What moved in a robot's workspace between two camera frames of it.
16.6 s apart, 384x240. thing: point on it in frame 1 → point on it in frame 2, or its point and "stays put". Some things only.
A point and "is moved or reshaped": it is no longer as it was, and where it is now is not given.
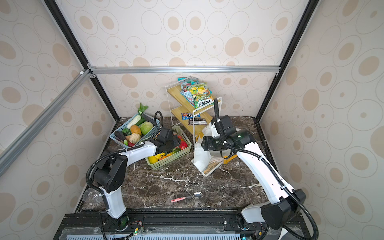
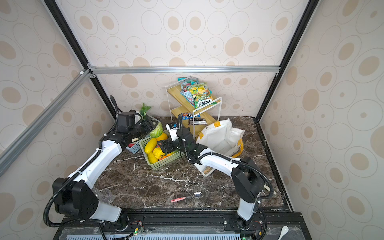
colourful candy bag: x=185 y=82 stays put
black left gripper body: x=173 y=143 → x=142 y=130
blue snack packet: x=187 y=115 stays put
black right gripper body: x=213 y=143 → x=176 y=142
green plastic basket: x=175 y=156 stays put
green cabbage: x=145 y=127 is moved or reshaped
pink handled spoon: x=197 y=195 stays put
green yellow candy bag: x=201 y=94 stays put
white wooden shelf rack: x=192 y=119 stays put
